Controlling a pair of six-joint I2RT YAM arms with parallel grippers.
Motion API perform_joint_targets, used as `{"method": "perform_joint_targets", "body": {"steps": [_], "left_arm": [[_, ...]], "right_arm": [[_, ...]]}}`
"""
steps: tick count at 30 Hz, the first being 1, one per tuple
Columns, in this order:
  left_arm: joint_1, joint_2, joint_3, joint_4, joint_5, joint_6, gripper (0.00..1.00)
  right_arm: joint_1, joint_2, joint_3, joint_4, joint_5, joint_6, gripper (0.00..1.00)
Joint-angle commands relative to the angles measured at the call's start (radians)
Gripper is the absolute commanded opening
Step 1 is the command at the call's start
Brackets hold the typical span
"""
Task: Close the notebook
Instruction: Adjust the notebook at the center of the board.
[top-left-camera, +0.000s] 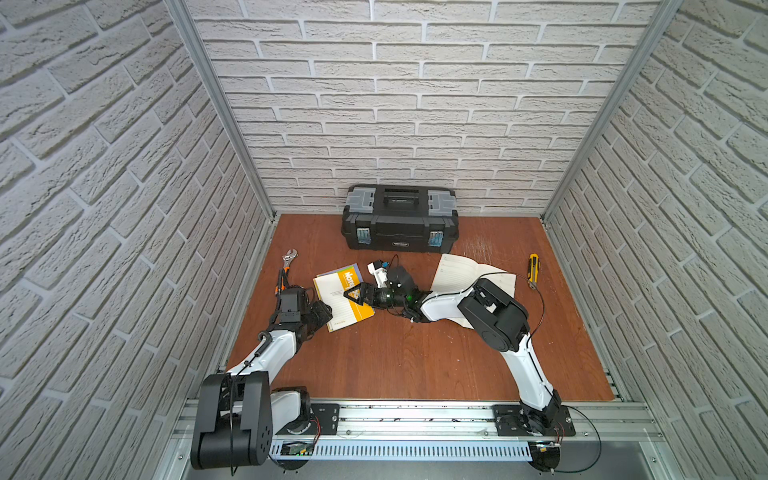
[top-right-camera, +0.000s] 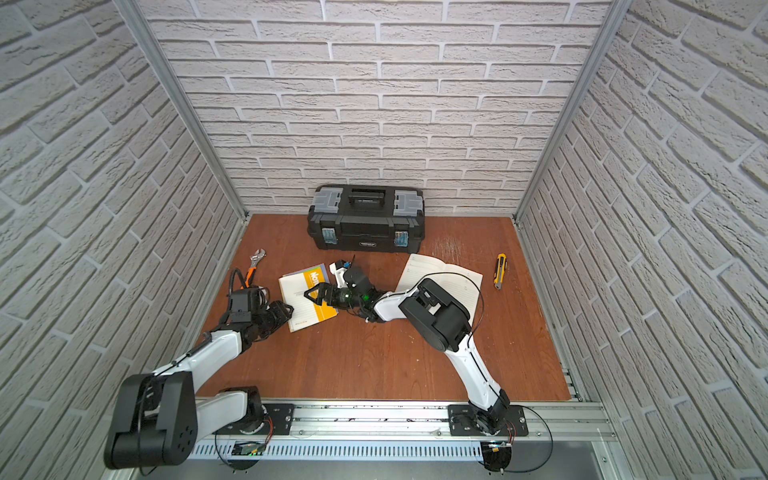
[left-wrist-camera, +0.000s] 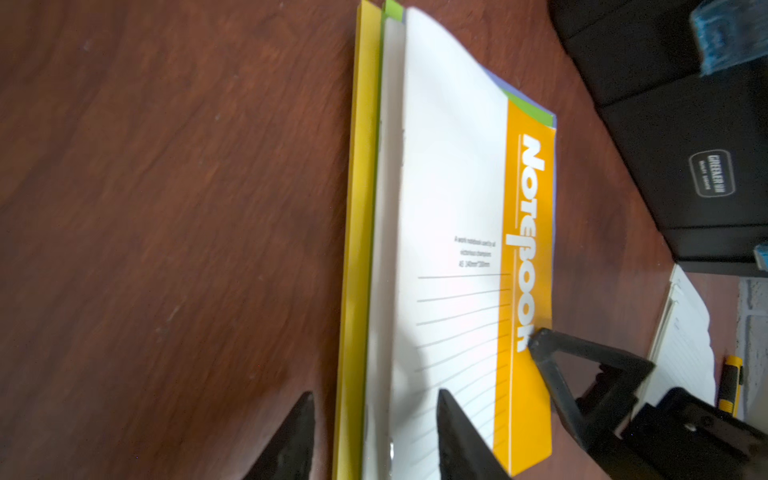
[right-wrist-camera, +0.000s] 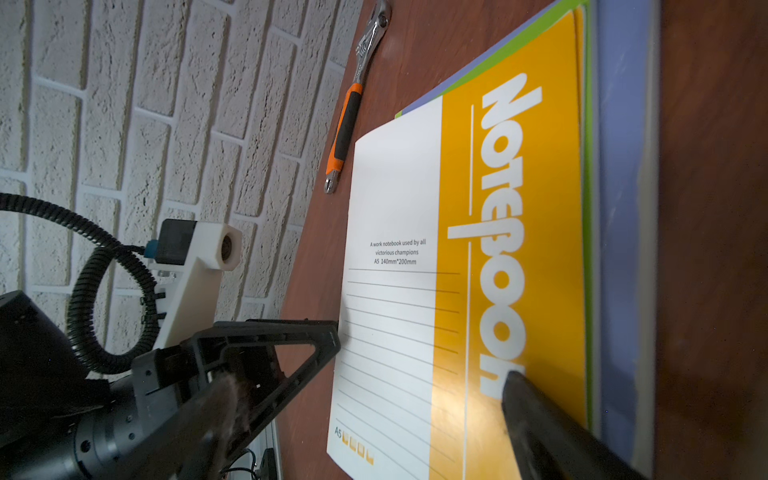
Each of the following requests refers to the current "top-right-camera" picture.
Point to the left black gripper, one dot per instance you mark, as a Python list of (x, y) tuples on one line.
[(274, 312)]

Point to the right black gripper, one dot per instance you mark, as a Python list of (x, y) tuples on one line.
[(325, 294)]

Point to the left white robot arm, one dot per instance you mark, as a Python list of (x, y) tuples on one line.
[(158, 420)]

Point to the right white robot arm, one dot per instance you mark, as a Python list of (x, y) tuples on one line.
[(440, 318)]

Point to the open white lined notebook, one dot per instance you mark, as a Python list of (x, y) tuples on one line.
[(461, 283)]

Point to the black plastic toolbox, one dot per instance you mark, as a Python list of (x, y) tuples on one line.
[(367, 218)]

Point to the yellow utility knife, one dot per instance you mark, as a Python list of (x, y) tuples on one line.
[(500, 271)]

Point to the orange handled adjustable wrench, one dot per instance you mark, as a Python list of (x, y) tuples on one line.
[(255, 259)]

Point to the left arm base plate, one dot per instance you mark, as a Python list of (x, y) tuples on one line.
[(267, 418)]

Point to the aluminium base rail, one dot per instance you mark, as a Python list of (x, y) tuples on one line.
[(399, 431)]

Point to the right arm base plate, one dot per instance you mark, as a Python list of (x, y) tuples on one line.
[(467, 420)]

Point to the left aluminium corner post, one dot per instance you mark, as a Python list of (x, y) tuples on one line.
[(138, 25)]

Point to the aluminium corner post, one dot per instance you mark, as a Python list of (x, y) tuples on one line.
[(138, 25), (605, 35)]

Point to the right aluminium corner post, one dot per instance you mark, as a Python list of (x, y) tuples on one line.
[(605, 35)]

